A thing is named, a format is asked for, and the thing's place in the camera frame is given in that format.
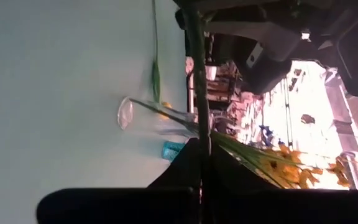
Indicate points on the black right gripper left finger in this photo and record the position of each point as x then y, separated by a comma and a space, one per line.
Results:
185, 168

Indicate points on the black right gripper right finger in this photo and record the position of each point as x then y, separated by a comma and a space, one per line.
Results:
228, 174

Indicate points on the yellow flower bunch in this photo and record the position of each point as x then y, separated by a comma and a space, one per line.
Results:
278, 168

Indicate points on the yellow rose stem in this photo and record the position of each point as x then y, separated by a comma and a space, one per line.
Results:
156, 81

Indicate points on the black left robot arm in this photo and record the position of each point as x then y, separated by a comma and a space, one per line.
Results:
353, 46

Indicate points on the blue glass vase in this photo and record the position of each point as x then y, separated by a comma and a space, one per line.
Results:
171, 149

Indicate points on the clear glass vase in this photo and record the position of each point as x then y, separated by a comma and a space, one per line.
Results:
145, 121

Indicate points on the green table mat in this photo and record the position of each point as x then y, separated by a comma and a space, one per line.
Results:
57, 93

